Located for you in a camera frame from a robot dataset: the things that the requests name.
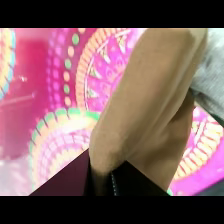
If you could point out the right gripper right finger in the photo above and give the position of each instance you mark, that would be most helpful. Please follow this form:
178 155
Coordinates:
136 181

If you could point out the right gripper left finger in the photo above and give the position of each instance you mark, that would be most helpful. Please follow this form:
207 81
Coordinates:
66 178

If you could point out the grey garment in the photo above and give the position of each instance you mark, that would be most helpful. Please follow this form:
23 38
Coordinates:
210 80

